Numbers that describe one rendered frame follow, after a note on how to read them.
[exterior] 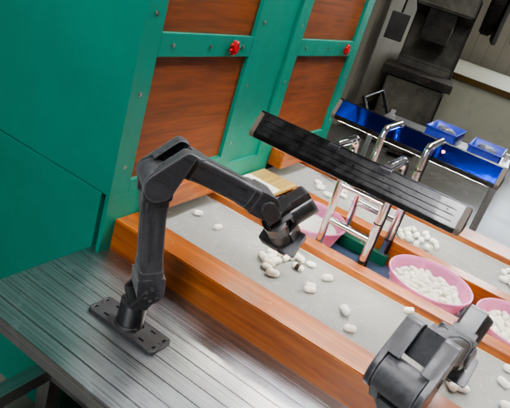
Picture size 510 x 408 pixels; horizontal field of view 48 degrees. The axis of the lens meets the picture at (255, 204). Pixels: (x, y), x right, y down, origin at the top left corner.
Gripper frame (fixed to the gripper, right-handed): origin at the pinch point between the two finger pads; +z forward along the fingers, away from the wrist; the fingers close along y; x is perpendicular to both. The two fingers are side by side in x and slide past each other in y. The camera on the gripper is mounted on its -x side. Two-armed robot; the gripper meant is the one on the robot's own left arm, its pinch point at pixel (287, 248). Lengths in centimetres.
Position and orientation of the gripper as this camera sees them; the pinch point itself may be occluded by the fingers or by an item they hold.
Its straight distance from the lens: 147.0
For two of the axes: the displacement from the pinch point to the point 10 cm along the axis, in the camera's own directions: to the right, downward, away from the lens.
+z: 2.1, 4.0, 8.9
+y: -8.1, -4.4, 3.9
